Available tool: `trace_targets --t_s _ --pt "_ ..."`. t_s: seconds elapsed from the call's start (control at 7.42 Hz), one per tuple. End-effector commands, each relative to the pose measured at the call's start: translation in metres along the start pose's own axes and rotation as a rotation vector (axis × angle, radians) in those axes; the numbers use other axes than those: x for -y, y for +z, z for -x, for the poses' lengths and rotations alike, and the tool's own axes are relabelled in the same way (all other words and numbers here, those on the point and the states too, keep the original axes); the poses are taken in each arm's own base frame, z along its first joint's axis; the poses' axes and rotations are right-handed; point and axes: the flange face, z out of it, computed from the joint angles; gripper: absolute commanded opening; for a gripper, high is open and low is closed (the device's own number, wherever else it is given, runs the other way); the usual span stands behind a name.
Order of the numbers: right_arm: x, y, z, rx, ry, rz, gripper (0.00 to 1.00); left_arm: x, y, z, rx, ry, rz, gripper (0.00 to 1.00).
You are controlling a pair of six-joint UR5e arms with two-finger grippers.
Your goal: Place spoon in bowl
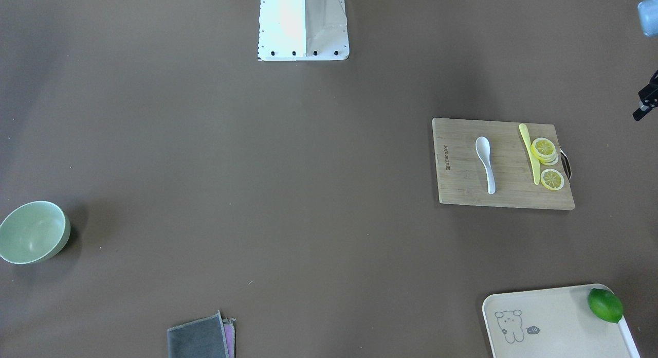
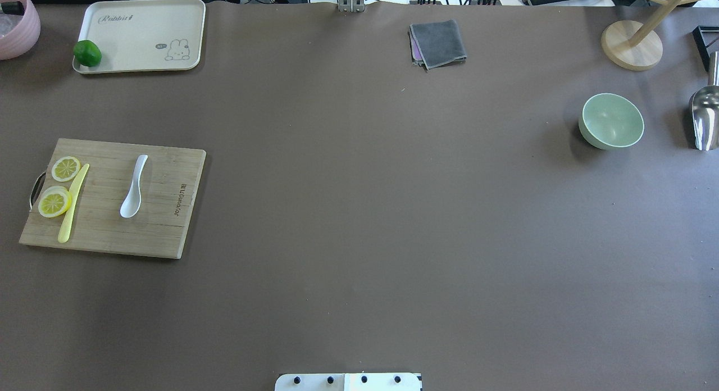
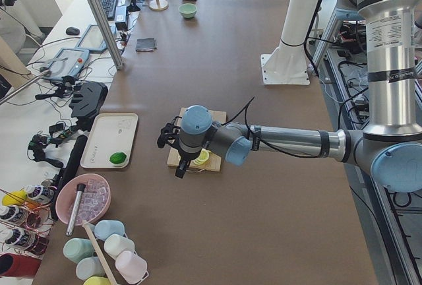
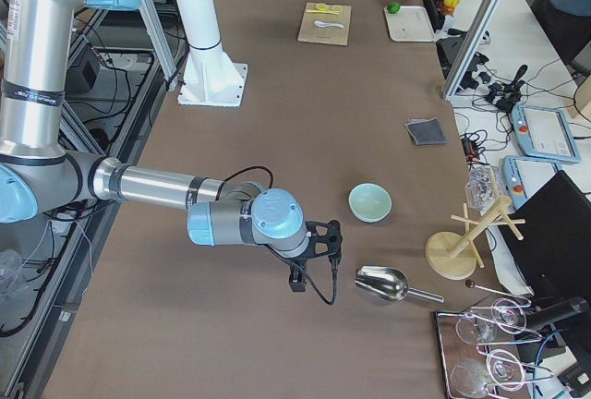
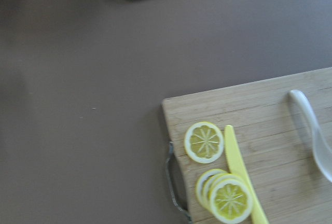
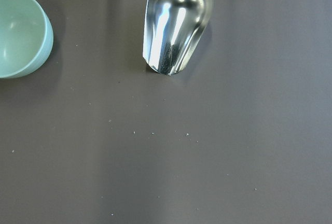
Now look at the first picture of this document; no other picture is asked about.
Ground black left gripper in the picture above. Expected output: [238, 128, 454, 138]
[632, 70, 657, 121]

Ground white ceramic spoon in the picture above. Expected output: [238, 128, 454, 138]
[476, 136, 496, 195]

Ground light green bowl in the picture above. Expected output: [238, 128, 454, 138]
[1, 201, 71, 265]

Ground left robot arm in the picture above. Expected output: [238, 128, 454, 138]
[632, 0, 657, 121]

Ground stacked lemon slices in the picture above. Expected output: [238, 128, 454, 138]
[531, 137, 559, 166]

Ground single lemon slice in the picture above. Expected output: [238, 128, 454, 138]
[540, 169, 565, 191]

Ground yellow plastic knife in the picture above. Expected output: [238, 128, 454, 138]
[518, 123, 541, 185]

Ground bamboo cutting board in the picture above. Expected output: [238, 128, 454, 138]
[432, 117, 575, 210]

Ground green lime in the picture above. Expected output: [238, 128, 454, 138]
[587, 288, 624, 324]

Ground cream cartoon tray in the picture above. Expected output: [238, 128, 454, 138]
[482, 283, 639, 357]

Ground grey folded cloth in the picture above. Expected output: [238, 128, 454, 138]
[167, 311, 236, 357]

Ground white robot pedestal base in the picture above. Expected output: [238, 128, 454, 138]
[257, 0, 350, 61]

